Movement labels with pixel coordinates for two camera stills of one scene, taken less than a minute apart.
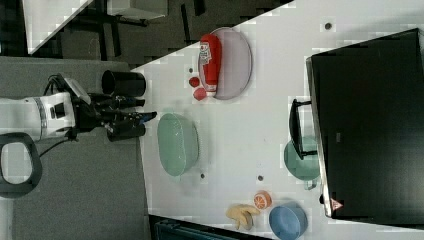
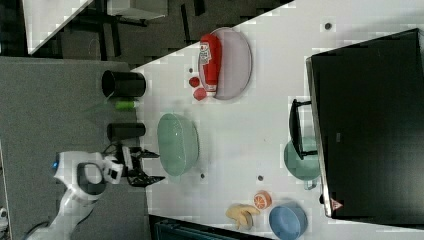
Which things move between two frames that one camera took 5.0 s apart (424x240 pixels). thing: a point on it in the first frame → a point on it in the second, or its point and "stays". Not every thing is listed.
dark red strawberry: x=194 y=82 stays
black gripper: x=99 y=110 → x=135 y=175
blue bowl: x=288 y=222 stays
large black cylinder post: x=126 y=84 stays
